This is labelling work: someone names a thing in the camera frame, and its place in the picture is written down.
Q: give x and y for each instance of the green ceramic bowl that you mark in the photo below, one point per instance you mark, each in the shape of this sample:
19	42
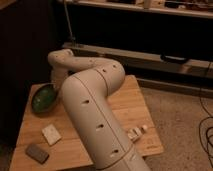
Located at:
44	98

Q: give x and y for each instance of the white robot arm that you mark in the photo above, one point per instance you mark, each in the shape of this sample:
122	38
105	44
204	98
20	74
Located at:
85	83

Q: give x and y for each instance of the small white bottle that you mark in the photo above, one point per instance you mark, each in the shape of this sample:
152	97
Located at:
136	133

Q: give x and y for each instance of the black device on shelf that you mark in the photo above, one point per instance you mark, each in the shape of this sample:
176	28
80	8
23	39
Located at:
174	60

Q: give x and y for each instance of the white sponge block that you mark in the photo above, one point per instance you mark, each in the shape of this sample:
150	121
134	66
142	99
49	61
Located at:
51	134

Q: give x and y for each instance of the low wooden shelf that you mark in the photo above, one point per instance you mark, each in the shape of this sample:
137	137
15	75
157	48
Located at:
194	77

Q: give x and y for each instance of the wooden table board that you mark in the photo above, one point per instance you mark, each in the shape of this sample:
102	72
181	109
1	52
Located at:
128	105

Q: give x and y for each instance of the metal stand rod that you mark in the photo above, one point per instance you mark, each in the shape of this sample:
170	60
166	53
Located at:
72	37

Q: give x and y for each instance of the dark grey block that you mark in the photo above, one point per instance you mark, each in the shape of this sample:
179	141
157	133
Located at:
36	153

